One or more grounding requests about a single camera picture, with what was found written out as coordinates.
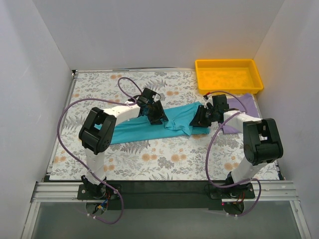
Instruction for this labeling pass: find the teal t shirt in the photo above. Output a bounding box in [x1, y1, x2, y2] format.
[111, 102, 210, 144]

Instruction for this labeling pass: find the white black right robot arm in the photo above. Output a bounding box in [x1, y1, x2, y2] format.
[190, 91, 284, 198]

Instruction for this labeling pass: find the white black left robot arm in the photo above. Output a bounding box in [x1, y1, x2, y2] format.
[79, 88, 168, 199]

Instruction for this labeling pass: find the folded purple t shirt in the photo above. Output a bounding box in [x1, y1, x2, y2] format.
[222, 94, 259, 134]

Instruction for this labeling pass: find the floral patterned table mat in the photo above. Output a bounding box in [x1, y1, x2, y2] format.
[49, 70, 280, 181]

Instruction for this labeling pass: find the yellow plastic tray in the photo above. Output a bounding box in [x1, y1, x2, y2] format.
[195, 59, 264, 95]

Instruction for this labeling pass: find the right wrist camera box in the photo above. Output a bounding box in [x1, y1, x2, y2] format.
[203, 92, 213, 109]

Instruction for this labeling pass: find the aluminium table frame rail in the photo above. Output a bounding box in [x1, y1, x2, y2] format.
[22, 68, 310, 239]

